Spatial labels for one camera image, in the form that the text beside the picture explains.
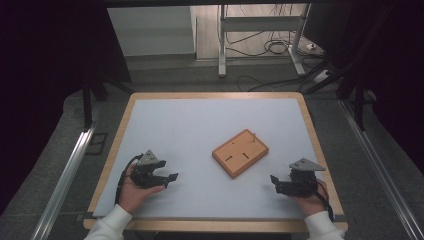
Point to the white power strip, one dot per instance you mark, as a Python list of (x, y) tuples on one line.
[(322, 76)]

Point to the black stand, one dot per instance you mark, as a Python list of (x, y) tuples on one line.
[(87, 106), (359, 106)]

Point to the white table mat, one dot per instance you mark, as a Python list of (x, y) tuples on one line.
[(200, 126)]

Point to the aluminium rail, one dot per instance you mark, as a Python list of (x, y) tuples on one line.
[(383, 173), (63, 181)]

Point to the wooden picture frame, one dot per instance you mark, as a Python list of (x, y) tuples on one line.
[(240, 154)]

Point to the black floor grate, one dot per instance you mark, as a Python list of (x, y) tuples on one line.
[(97, 143)]

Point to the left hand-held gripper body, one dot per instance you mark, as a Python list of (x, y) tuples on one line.
[(143, 173)]

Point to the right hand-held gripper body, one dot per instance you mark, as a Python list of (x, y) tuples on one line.
[(301, 183)]

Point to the grey cabinet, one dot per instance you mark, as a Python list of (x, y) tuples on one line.
[(150, 31)]

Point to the person's right hand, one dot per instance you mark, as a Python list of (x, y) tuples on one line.
[(313, 204)]

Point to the white metal desk frame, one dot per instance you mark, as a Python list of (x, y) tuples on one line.
[(222, 40)]

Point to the person's left hand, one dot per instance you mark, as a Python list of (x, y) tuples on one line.
[(131, 196)]

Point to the dark curtain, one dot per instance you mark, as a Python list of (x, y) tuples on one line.
[(40, 83), (396, 66)]

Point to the wooden-edged table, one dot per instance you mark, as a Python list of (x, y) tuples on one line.
[(216, 95)]

